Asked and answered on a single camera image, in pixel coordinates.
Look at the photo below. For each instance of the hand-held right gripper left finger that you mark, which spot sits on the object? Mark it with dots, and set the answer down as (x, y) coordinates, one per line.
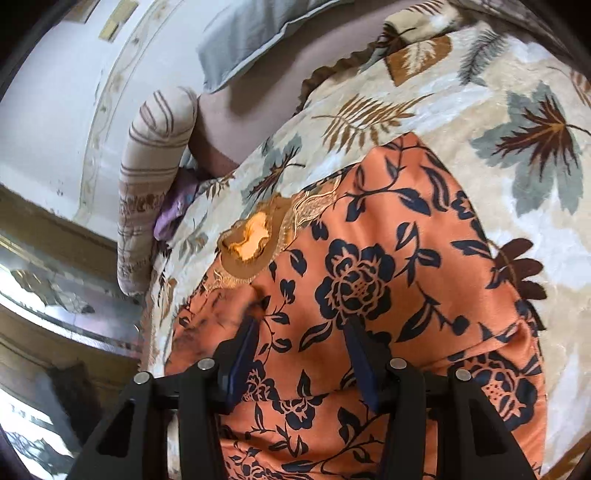
(244, 353)

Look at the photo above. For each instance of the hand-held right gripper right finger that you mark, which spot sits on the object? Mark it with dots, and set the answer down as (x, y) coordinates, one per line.
(364, 364)

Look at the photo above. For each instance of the orange floral garment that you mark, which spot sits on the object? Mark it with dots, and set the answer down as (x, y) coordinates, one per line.
(369, 230)

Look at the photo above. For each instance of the purple cloth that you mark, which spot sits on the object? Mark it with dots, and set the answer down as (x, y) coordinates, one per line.
(171, 217)

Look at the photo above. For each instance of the beige striped bolster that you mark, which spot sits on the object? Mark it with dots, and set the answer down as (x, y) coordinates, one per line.
(147, 184)

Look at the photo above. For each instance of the wooden door with glass panel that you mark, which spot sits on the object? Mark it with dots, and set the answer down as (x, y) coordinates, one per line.
(46, 217)

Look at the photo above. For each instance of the mauve bed sheet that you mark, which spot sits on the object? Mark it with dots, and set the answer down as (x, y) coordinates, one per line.
(268, 106)

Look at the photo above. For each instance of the leaf print blanket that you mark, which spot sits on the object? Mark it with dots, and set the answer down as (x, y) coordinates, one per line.
(461, 115)

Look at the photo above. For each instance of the grey pillow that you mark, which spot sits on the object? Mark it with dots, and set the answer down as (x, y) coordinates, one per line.
(258, 37)

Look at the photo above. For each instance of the wall switch plate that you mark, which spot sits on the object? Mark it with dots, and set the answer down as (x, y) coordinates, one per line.
(111, 30)

